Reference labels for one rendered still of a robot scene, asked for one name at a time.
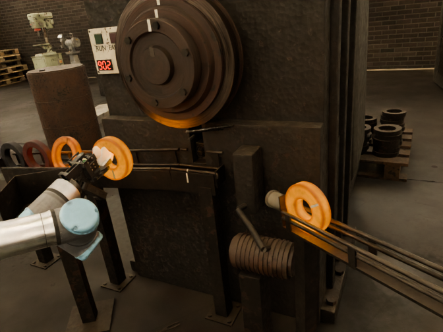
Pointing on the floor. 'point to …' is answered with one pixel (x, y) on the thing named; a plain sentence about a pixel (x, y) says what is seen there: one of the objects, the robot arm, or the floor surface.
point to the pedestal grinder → (72, 48)
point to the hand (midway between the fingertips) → (111, 153)
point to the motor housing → (260, 276)
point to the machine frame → (173, 240)
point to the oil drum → (65, 105)
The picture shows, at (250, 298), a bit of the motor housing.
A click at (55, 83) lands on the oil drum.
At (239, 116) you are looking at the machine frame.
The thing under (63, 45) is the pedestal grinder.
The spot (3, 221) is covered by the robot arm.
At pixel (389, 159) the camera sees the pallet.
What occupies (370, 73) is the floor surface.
